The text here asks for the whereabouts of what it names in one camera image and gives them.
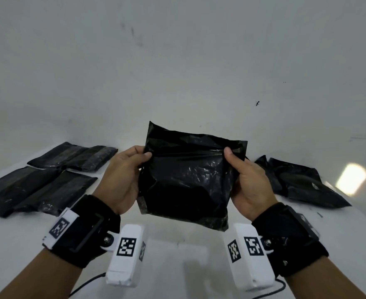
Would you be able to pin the person's right hand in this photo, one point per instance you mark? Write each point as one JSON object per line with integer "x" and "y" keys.
{"x": 254, "y": 189}

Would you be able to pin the row of black plastic packets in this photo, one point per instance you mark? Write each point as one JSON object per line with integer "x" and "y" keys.
{"x": 304, "y": 183}

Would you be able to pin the crinkled black plastic bag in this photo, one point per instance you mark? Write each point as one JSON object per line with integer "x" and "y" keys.
{"x": 92, "y": 158}

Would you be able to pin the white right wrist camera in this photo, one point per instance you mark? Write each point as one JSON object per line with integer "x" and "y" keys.
{"x": 254, "y": 270}

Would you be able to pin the person's left hand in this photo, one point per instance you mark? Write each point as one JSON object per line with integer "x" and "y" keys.
{"x": 120, "y": 180}

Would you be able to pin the black right wristband with markers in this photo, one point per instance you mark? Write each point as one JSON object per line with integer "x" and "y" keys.
{"x": 295, "y": 233}

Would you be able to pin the person's left forearm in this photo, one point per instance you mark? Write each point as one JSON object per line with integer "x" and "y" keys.
{"x": 39, "y": 277}

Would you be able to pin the black left wristband with markers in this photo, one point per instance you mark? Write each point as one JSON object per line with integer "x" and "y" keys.
{"x": 86, "y": 227}

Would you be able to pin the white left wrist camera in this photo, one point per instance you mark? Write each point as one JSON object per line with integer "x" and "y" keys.
{"x": 123, "y": 270}

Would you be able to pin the black wristband with markers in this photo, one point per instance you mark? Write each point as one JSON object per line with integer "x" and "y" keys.
{"x": 295, "y": 233}
{"x": 86, "y": 227}

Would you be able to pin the glossy black plastic bag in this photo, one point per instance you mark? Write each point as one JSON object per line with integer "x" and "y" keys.
{"x": 61, "y": 193}

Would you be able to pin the black packet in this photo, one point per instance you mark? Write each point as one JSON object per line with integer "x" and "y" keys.
{"x": 186, "y": 183}

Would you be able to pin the person's right forearm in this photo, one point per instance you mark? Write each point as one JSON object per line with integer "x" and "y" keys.
{"x": 326, "y": 283}

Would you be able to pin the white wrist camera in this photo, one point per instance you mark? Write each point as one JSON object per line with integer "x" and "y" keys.
{"x": 123, "y": 270}
{"x": 254, "y": 270}

